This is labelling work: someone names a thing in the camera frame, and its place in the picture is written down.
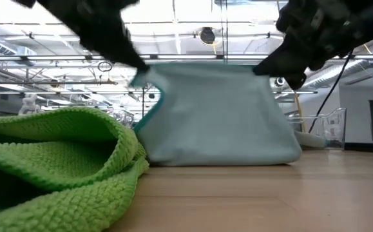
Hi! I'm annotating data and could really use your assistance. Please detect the black hanging cable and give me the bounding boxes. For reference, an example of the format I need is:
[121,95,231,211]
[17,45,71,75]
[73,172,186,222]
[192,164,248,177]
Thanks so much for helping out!
[307,50,354,133]

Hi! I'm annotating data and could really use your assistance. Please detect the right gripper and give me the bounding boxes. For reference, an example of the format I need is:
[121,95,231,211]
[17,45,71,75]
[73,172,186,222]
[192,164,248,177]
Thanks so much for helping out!
[253,0,354,92]

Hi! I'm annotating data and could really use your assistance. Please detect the white robot figure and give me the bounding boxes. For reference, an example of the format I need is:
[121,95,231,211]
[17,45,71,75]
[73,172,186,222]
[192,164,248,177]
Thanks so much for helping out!
[17,93,42,115]

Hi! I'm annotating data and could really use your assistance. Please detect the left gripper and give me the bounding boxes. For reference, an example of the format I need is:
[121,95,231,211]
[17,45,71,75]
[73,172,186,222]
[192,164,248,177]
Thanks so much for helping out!
[36,0,151,73]

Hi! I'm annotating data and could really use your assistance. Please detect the green microfiber towel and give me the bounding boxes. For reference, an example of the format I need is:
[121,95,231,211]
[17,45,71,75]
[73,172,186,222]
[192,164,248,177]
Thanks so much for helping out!
[0,107,150,232]

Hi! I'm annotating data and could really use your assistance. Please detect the clear plastic bin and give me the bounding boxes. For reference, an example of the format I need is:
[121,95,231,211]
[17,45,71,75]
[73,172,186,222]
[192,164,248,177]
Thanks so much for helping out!
[287,108,348,151]
[108,109,136,128]

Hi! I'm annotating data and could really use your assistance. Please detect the blue microfiber towel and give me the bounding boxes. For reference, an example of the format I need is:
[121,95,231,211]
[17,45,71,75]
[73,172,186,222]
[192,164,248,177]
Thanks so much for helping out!
[294,130,328,150]
[128,62,303,167]

